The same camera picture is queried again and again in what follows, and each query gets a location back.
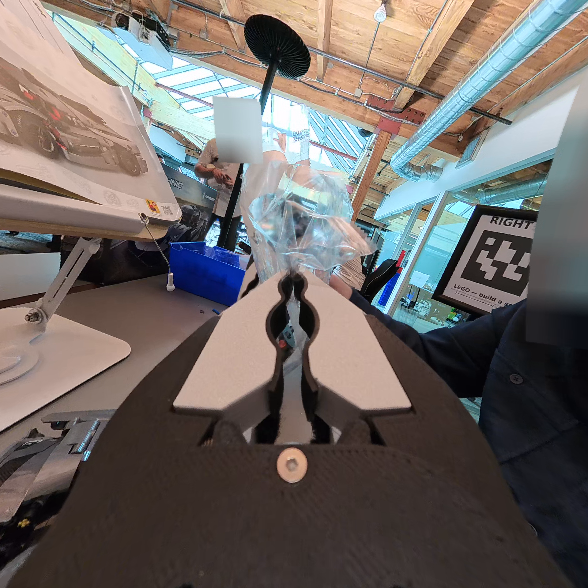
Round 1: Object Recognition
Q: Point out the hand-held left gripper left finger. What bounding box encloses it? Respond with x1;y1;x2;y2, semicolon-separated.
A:
172;270;299;445

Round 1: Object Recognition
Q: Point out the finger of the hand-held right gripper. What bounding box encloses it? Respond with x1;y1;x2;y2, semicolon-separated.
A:
238;264;260;304

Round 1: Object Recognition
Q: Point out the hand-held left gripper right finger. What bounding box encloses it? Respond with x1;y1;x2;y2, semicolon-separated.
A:
293;271;413;444

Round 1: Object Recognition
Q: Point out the clear bag of lego parts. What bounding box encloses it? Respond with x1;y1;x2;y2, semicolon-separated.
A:
239;103;377;368

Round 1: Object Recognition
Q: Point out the blue plastic bin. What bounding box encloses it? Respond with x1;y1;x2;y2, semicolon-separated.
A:
169;241;249;306

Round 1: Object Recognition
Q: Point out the white metal book stand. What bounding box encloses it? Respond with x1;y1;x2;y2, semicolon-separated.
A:
0;181;182;432

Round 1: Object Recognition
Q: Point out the lego car model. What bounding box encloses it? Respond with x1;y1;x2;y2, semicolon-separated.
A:
0;409;115;552

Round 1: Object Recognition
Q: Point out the lego instruction booklet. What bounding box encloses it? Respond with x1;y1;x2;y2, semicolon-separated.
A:
0;0;183;219

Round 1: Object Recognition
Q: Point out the person's right forearm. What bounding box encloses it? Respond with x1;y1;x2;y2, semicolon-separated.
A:
347;287;511;398

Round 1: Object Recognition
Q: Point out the black lego set box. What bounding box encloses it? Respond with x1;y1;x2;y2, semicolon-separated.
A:
161;163;221;244

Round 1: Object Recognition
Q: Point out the black office chair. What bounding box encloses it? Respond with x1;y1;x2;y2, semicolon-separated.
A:
360;257;399;301

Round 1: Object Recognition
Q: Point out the black framed marker sign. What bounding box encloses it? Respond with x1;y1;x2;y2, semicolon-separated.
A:
432;204;538;315

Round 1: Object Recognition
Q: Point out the black pole with round disc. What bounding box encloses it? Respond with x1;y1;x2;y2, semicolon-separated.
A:
216;14;312;251

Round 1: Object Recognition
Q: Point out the person's torso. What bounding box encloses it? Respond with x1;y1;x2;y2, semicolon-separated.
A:
478;299;588;588

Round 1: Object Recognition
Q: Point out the white ceiling unit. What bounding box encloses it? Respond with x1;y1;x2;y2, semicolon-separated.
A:
112;11;173;70

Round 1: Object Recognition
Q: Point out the silver ventilation duct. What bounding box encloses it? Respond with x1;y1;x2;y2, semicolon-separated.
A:
390;0;588;183

